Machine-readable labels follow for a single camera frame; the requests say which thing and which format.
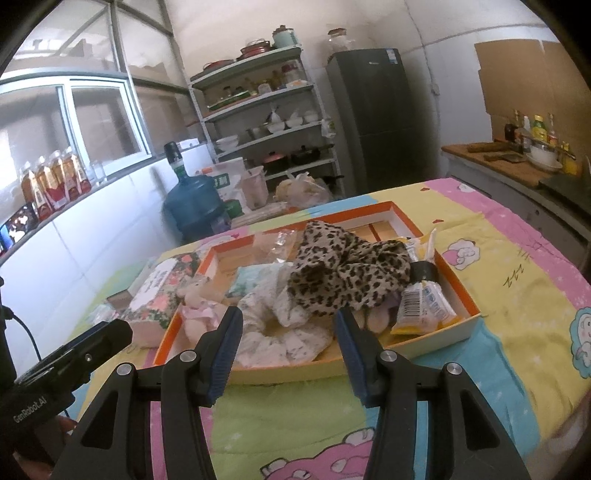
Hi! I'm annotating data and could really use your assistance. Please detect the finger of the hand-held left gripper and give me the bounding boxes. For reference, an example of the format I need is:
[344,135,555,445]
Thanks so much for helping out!
[14,318,134,394]
[38,320,115,364]

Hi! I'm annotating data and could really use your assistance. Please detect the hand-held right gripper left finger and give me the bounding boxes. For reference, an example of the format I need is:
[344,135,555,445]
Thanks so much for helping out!
[51,305,244,480]

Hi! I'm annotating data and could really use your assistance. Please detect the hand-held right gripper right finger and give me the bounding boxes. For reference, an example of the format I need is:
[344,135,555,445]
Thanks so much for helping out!
[335,307,532,480]

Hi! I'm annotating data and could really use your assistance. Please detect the plush doll pink dress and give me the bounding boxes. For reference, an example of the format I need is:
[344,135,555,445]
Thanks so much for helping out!
[178,272,223,343]

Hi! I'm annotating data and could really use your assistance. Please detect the white floral cloth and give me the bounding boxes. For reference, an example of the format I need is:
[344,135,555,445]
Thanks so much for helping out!
[237,267,348,371]

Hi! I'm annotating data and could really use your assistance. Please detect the leopard print cloth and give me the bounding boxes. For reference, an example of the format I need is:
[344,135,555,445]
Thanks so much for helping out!
[287,220,413,320]

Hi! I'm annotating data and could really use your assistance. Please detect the taped yellow snack packets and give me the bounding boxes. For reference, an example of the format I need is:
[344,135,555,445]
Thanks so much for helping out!
[390,227,461,336]

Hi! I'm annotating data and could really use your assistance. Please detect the orange cardboard box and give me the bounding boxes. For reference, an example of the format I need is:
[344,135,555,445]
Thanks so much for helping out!
[152,200,482,385]

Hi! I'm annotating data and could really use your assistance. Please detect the small plush doll purple dress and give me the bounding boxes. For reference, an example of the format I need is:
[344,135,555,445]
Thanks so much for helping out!
[364,304,399,334]

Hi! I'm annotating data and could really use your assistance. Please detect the green cardboard box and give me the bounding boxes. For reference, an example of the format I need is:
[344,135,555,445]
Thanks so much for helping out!
[105,290,136,311]

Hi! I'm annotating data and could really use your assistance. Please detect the large floral tissue pack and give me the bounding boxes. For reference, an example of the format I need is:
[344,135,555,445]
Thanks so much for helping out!
[124,256,205,350]

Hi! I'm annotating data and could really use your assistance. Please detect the clear plastic bag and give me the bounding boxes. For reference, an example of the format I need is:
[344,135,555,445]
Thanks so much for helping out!
[256,230,302,265]

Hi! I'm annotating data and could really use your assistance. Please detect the blue water jug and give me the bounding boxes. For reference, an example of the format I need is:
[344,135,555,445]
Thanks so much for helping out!
[161,142,228,243]

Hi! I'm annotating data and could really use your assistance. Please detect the cartoon printed blanket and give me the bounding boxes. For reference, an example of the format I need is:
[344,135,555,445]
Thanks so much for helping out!
[69,178,591,480]

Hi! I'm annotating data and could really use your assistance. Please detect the pink bucket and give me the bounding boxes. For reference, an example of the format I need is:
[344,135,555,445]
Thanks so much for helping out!
[240,166,270,209]

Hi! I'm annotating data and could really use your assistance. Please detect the plastic bag of food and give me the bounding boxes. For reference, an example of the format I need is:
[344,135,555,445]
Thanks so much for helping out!
[276,173,334,209]

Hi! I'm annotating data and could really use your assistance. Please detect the white sack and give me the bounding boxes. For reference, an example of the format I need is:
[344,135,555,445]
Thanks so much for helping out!
[203,157,249,219]

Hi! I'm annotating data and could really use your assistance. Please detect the kitchen counter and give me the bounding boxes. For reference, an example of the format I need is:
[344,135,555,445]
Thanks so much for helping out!
[441,141,591,268]

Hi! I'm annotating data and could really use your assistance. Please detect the dark grey refrigerator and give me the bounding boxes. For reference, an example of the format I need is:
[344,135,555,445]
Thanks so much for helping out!
[325,47,428,193]

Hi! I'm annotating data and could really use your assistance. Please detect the white metal shelf rack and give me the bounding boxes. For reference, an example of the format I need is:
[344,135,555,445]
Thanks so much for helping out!
[188,44,345,195]

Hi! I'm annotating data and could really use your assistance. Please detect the sliding window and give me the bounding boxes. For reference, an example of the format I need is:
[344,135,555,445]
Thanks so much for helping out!
[0,0,188,195]

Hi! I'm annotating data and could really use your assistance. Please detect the red pot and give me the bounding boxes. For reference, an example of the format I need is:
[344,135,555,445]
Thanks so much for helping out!
[239,39,273,59]

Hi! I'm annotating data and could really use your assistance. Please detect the glass jar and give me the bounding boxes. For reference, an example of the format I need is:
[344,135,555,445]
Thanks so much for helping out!
[328,28,357,53]

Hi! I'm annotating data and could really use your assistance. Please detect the teal canister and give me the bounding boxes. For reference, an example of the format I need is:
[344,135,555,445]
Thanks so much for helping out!
[272,25,297,49]

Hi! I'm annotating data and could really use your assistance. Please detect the cardboard sheet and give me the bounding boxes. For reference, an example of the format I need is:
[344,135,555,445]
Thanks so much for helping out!
[475,39,576,139]

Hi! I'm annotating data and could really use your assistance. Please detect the black cable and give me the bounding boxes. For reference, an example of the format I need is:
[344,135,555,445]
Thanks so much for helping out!
[4,308,43,358]

